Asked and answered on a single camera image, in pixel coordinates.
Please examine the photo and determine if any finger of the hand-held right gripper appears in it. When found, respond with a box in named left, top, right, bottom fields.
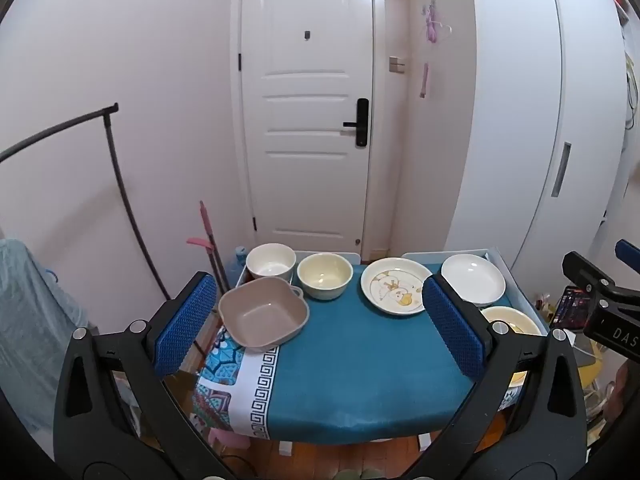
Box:
left=615, top=239, right=640, bottom=275
left=562, top=251, right=617, bottom=306

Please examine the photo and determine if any white panel door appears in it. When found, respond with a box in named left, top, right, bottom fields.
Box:
left=231, top=0, right=386, bottom=257

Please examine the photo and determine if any red and black box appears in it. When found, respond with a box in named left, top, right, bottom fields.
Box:
left=554, top=286, right=593, bottom=330

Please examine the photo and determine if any pink square bowl with handles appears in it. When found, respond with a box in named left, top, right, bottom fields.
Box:
left=218, top=277, right=310, bottom=347

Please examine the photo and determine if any cartoon print plate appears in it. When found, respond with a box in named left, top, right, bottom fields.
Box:
left=360, top=257, right=434, bottom=316

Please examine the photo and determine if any black clothes rack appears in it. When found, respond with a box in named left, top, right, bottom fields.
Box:
left=0, top=103, right=174, bottom=301

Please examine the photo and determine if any white ceramic bowl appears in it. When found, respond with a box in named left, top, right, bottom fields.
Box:
left=245, top=243, right=297, bottom=281

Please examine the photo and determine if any teal patterned tablecloth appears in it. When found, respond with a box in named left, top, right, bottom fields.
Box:
left=192, top=260, right=531, bottom=443

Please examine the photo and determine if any blue water bottle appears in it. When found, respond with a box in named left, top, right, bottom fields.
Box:
left=232, top=246, right=249, bottom=286

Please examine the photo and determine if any plain white plate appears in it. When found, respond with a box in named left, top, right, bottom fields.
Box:
left=440, top=254, right=506, bottom=307

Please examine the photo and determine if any pink stool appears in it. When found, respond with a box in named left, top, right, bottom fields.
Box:
left=209, top=429, right=252, bottom=453

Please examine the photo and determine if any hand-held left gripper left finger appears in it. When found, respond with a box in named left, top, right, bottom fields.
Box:
left=52, top=271, right=236, bottom=480

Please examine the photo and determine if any yellow stool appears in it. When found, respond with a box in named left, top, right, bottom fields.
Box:
left=577, top=342, right=608, bottom=393

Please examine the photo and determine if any white wardrobe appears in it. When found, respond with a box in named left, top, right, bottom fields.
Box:
left=444, top=0, right=632, bottom=306

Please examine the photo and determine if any pink mop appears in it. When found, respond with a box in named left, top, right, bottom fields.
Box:
left=186, top=200, right=232, bottom=295

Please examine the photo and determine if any light blue hanging garment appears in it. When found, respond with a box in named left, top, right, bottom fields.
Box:
left=0, top=238, right=88, bottom=431

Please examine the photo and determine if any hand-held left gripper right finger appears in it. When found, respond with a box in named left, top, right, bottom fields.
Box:
left=410, top=274, right=588, bottom=480

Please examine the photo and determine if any black door lock handle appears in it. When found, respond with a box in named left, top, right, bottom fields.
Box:
left=343, top=98, right=370, bottom=148

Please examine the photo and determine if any white tray for plates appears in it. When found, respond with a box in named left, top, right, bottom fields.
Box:
left=401, top=246, right=551, bottom=341

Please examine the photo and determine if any pink wall hanger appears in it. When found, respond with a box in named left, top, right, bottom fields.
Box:
left=419, top=0, right=454, bottom=44

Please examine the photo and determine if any cream ceramic bowl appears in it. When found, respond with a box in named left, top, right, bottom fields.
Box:
left=297, top=253, right=354, bottom=302

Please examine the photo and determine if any yellow rimmed plate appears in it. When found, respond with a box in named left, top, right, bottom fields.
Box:
left=480, top=305, right=542, bottom=388

